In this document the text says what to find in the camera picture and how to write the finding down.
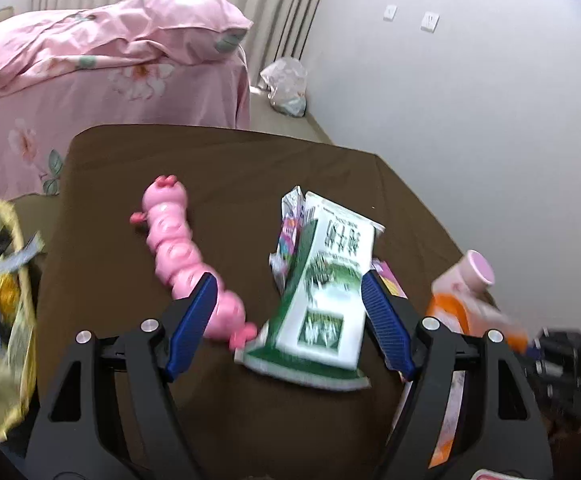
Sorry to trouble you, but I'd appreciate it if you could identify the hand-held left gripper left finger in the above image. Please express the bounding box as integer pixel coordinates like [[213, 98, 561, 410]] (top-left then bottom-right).
[[23, 274, 220, 480]]

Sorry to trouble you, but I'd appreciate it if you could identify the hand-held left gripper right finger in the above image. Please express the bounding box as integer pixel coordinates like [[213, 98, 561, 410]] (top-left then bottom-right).
[[361, 271, 554, 480]]

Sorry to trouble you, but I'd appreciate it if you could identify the green and white carton packet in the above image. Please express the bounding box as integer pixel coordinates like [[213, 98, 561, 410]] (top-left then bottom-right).
[[234, 191, 387, 392]]

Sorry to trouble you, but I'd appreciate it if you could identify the pink yellow packet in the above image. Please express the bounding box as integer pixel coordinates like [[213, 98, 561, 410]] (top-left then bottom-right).
[[371, 259, 407, 301]]

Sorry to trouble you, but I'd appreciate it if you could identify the pink caterpillar toy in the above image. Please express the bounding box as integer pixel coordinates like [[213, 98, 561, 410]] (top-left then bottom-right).
[[129, 175, 258, 351]]

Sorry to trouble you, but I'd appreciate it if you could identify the white purple snack packet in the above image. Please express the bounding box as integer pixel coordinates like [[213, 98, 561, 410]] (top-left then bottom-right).
[[269, 186, 319, 293]]

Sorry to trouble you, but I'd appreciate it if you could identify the yellow crinkled bag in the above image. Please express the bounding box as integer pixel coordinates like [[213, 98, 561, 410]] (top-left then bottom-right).
[[0, 200, 40, 442]]

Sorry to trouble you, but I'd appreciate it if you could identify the blue grey wrapper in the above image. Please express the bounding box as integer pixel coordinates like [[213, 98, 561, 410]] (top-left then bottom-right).
[[0, 232, 46, 273]]

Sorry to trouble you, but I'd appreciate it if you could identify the clear plastic bag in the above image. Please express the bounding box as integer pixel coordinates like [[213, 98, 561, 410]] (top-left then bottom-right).
[[260, 57, 309, 118]]

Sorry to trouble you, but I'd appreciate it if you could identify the pink floral quilt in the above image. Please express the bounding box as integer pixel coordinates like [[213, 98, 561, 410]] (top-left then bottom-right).
[[0, 0, 254, 206]]

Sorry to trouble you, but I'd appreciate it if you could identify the striped curtain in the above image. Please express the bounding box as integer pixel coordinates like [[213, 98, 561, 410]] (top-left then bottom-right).
[[30, 0, 334, 86]]

